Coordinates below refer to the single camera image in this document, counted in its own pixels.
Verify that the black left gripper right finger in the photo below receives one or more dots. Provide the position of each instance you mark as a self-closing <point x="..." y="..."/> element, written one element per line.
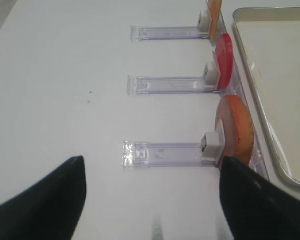
<point x="254" y="208"/>

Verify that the bun bottom slice left rack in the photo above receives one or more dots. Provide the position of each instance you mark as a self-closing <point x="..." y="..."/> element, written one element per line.
<point x="238" y="128"/>

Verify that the upright orange cheese slice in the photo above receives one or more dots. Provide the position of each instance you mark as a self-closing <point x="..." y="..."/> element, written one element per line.
<point x="214" y="8"/>

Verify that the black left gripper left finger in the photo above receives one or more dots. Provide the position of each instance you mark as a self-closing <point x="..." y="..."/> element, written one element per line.
<point x="50" y="209"/>

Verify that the clear pusher track far left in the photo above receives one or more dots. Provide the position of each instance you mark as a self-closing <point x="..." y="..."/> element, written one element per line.
<point x="141" y="33"/>

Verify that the white pusher block middle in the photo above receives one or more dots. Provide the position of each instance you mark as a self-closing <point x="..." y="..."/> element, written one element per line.
<point x="211" y="74"/>

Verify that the white pusher block near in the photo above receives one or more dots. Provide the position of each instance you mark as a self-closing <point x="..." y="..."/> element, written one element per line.
<point x="212" y="146"/>

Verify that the metal serving tray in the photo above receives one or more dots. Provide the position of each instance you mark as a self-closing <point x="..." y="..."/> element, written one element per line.
<point x="268" y="39"/>

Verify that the white pusher block far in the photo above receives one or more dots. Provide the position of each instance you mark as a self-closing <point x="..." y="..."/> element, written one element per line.
<point x="204" y="21"/>

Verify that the clear pusher track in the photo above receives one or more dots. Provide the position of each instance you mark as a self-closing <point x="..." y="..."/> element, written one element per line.
<point x="142" y="154"/>
<point x="141" y="33"/>
<point x="145" y="85"/>

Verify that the clear pusher track middle left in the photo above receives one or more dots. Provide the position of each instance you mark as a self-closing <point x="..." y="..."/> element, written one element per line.
<point x="145" y="85"/>

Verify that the white pusher block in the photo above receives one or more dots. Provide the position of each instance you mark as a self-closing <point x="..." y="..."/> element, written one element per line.
<point x="204" y="21"/>
<point x="211" y="74"/>
<point x="212" y="146"/>

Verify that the red tomato slice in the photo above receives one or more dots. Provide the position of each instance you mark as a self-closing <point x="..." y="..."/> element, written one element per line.
<point x="223" y="57"/>

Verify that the clear pusher track near left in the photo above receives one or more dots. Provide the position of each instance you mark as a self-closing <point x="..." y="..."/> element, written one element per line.
<point x="142" y="154"/>

